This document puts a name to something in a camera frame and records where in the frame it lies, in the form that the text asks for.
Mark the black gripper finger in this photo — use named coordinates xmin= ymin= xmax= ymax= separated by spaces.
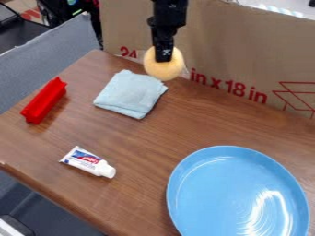
xmin=152 ymin=35 xmax=173 ymax=63

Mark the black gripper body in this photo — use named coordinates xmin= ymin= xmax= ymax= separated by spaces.
xmin=148 ymin=0 xmax=188 ymax=40

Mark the yellow ball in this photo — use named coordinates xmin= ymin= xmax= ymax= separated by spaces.
xmin=142 ymin=47 xmax=184 ymax=81

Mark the blue plate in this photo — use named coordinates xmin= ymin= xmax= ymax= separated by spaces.
xmin=165 ymin=146 xmax=309 ymax=236

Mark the light blue folded cloth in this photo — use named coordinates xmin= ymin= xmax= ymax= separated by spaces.
xmin=93 ymin=70 xmax=166 ymax=120

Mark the black equipment in background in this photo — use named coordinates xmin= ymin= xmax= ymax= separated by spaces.
xmin=35 ymin=0 xmax=102 ymax=47

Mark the red plastic block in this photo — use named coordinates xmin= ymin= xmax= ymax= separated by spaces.
xmin=21 ymin=77 xmax=67 ymax=124

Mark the grey fabric partition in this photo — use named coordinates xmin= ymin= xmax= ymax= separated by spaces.
xmin=0 ymin=14 xmax=100 ymax=114

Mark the white toothpaste tube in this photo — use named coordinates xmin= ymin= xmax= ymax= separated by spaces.
xmin=58 ymin=146 xmax=116 ymax=179

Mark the cardboard box wall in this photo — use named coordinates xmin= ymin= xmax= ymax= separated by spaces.
xmin=100 ymin=0 xmax=315 ymax=121

